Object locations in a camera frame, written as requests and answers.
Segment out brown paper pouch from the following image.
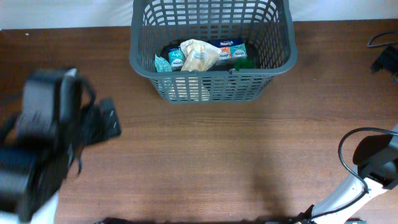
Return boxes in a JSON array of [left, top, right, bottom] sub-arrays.
[[167, 39, 223, 102]]

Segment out teal wet wipes pack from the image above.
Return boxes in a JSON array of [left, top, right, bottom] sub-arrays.
[[154, 54, 172, 89]]

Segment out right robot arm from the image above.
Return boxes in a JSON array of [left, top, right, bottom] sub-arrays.
[[293, 127, 397, 223]]

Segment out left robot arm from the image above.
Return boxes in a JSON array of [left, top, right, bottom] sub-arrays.
[[1, 68, 122, 223]]

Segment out Kleenex tissue multipack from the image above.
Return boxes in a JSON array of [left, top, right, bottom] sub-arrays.
[[164, 38, 248, 68]]

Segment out glass jar green lid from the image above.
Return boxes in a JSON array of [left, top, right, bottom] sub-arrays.
[[234, 58, 254, 71]]

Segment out grey plastic shopping basket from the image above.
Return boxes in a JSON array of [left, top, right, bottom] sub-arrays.
[[129, 0, 297, 103]]

